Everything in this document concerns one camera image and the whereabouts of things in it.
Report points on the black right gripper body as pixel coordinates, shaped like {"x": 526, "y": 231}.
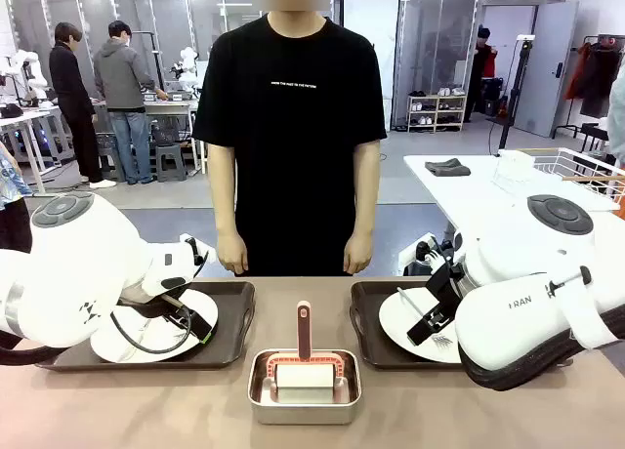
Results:
{"x": 443, "y": 290}

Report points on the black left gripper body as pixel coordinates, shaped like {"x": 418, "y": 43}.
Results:
{"x": 166, "y": 306}

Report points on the white round plate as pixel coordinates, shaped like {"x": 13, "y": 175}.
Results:
{"x": 395, "y": 322}
{"x": 161, "y": 339}

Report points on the dark brown serving tray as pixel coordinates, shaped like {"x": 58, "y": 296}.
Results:
{"x": 229, "y": 341}
{"x": 366, "y": 332}

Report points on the pink lint roller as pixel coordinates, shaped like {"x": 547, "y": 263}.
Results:
{"x": 304, "y": 332}

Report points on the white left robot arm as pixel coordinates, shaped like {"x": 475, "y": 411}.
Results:
{"x": 73, "y": 263}

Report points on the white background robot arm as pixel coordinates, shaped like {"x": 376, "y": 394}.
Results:
{"x": 188, "y": 58}
{"x": 29, "y": 68}

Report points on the person's left forearm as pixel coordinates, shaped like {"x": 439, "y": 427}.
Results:
{"x": 366, "y": 190}

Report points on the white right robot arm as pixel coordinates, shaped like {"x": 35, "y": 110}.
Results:
{"x": 512, "y": 254}

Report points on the person's right forearm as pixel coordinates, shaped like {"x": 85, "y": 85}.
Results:
{"x": 223, "y": 190}

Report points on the person's right hand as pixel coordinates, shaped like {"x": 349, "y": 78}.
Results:
{"x": 233, "y": 254}

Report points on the person's left hand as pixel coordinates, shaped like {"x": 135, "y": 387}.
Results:
{"x": 359, "y": 254}

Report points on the silver fork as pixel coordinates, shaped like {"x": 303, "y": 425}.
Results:
{"x": 410, "y": 300}

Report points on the white side table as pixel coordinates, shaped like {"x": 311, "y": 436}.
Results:
{"x": 464, "y": 190}

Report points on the silver rectangular metal pan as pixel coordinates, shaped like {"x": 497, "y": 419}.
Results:
{"x": 303, "y": 414}

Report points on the grey plastic stool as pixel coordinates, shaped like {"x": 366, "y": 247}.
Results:
{"x": 171, "y": 163}

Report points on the wooden shoe rack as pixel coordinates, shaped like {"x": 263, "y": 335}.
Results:
{"x": 437, "y": 112}

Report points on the bystander in floral shirt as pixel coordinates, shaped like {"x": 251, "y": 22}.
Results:
{"x": 12, "y": 215}

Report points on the grey background workbench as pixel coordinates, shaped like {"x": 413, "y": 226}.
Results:
{"x": 166, "y": 108}

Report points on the person in black t-shirt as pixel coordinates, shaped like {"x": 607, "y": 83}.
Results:
{"x": 293, "y": 151}

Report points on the bystander in red jacket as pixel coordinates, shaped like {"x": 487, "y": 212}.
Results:
{"x": 481, "y": 78}

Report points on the bystander in grey hoodie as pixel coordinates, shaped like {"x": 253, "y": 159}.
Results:
{"x": 122, "y": 78}

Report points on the grey open door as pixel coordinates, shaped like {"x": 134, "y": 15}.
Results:
{"x": 547, "y": 78}

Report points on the bystander in black clothes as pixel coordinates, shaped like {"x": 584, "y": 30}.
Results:
{"x": 73, "y": 88}

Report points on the white lab desk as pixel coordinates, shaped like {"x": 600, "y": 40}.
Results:
{"x": 19, "y": 119}

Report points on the white standing display board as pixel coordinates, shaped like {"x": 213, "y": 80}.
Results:
{"x": 368, "y": 53}

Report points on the orange hanging jacket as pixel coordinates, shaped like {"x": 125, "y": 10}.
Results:
{"x": 575, "y": 73}

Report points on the dark hanging coat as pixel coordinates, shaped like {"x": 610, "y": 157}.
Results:
{"x": 600, "y": 83}

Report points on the black camera tripod stand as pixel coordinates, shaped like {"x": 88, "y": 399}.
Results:
{"x": 525, "y": 58}

